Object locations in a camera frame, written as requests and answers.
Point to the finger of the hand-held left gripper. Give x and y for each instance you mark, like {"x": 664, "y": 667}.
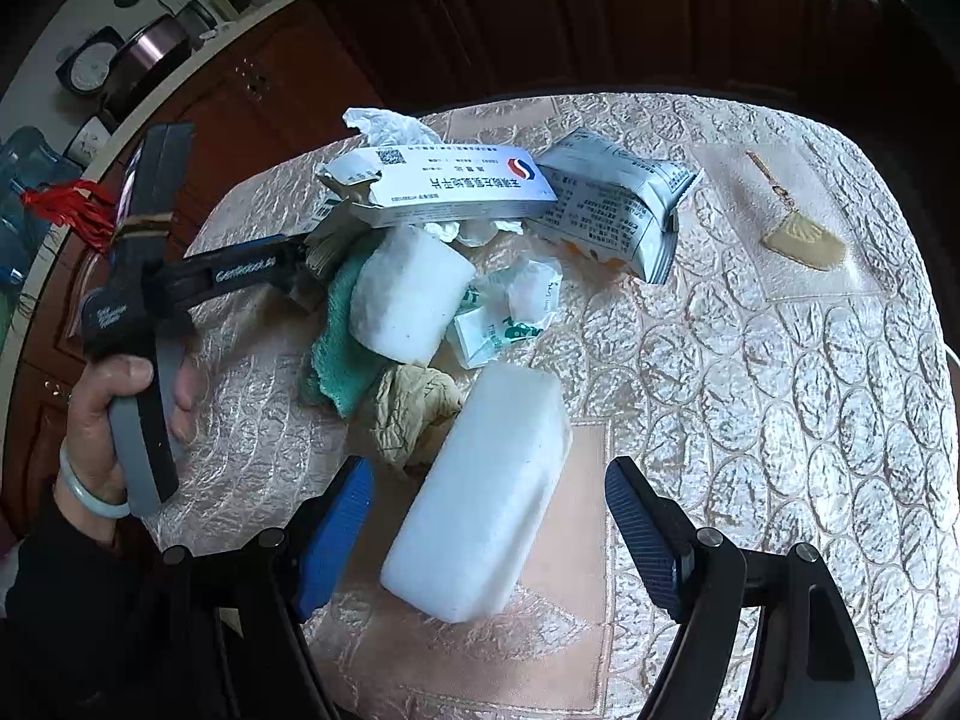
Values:
{"x": 232, "y": 274}

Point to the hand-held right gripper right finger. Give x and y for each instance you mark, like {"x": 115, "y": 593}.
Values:
{"x": 643, "y": 540}

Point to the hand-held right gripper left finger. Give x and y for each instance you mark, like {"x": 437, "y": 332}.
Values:
{"x": 339, "y": 540}

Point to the brown striped paper scrap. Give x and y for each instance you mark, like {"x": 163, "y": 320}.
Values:
{"x": 324, "y": 255}

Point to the beige paper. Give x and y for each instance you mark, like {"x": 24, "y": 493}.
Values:
{"x": 409, "y": 409}

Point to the white plastic bag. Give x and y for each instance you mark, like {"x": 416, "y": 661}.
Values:
{"x": 382, "y": 126}

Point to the person's left forearm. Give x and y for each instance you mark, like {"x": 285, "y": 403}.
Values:
{"x": 60, "y": 615}

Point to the person's left hand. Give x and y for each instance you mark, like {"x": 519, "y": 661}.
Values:
{"x": 94, "y": 427}

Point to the red tassel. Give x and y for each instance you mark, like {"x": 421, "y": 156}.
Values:
{"x": 67, "y": 206}

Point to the green terry cloth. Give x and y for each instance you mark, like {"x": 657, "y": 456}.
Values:
{"x": 337, "y": 345}

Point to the large white foam block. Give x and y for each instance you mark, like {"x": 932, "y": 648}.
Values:
{"x": 480, "y": 495}

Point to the white kitchen countertop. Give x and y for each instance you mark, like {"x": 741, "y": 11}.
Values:
{"x": 120, "y": 136}

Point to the white mug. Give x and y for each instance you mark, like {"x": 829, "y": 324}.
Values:
{"x": 91, "y": 139}

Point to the blue water jug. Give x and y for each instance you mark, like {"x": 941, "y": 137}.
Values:
{"x": 22, "y": 172}

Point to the small white foam block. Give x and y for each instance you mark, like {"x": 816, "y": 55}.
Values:
{"x": 409, "y": 292}

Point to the quilted satin tablecloth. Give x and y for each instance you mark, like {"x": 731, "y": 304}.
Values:
{"x": 750, "y": 390}

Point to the white torn medicine box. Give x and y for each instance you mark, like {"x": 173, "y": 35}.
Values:
{"x": 450, "y": 191}

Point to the white dial kitchen scale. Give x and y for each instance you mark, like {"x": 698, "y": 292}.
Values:
{"x": 86, "y": 64}

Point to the small white tissue wad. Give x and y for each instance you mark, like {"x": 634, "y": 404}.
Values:
{"x": 480, "y": 231}

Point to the green print crumpled wrapper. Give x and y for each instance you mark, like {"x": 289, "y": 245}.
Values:
{"x": 495, "y": 330}

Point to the silver printed snack packet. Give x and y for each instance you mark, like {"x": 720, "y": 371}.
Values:
{"x": 600, "y": 210}

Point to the red wooden kitchen cabinets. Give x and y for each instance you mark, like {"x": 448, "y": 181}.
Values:
{"x": 525, "y": 30}

